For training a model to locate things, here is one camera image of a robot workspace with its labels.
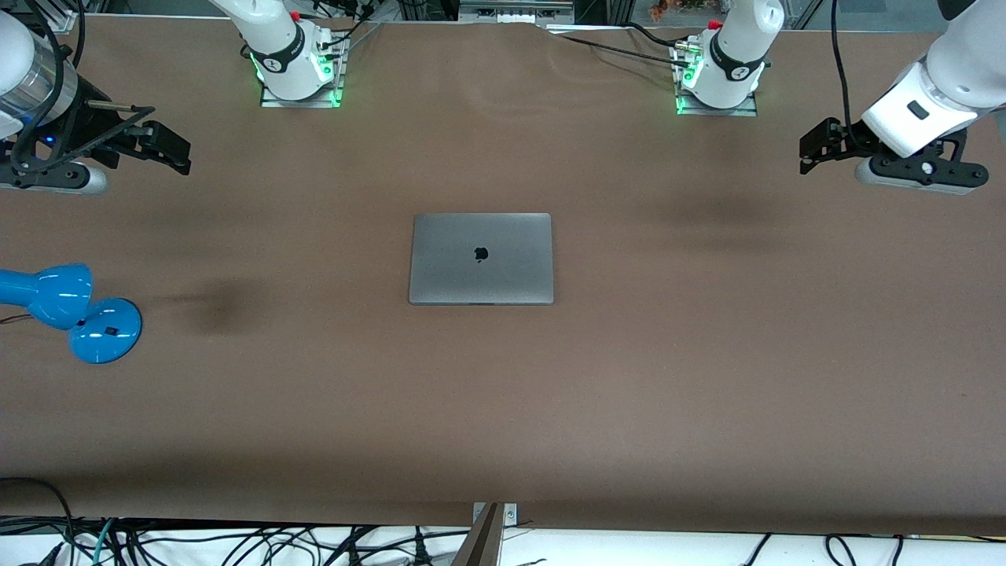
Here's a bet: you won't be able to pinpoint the dark grey camera pole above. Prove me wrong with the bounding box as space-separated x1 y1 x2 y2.
451 503 505 566

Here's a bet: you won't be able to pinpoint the teal cable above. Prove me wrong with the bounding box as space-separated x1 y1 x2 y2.
91 517 117 566

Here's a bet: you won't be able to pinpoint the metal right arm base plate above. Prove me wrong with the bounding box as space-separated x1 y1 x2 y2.
259 35 347 109

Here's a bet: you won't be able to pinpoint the black looped cable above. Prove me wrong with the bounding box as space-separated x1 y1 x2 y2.
0 476 76 566

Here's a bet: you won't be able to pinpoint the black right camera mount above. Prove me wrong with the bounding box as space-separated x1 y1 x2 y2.
0 153 89 190

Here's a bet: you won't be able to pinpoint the curved black cable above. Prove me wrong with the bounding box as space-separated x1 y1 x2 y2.
625 22 692 50

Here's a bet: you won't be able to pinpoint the long straight black cable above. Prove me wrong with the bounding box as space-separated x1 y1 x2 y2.
560 34 694 62

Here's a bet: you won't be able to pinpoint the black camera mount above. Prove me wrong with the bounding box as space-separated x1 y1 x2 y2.
868 127 989 188
0 153 89 190

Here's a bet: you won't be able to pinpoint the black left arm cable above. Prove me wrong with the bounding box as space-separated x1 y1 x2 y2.
831 0 862 152

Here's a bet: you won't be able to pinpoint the black cable bundle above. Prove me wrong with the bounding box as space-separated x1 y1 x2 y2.
310 0 387 53

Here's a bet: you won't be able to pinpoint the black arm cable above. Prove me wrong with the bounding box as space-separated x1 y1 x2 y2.
831 0 862 152
9 0 86 171

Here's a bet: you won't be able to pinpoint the blue desk lamp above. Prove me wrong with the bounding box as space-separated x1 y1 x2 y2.
0 263 144 365

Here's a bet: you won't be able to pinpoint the tangled black cables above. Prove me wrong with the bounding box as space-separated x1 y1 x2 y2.
75 519 472 566

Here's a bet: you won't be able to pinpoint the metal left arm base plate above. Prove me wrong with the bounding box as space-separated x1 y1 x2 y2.
674 39 759 117

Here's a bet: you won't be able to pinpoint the grey power strip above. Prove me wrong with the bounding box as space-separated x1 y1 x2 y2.
458 0 575 24

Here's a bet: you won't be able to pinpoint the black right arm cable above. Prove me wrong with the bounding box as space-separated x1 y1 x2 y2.
9 0 86 171

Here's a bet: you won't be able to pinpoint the grey aluminium laptop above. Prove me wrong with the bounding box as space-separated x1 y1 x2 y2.
408 212 555 306

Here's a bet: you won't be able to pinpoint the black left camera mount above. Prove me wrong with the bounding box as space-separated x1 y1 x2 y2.
868 127 989 188

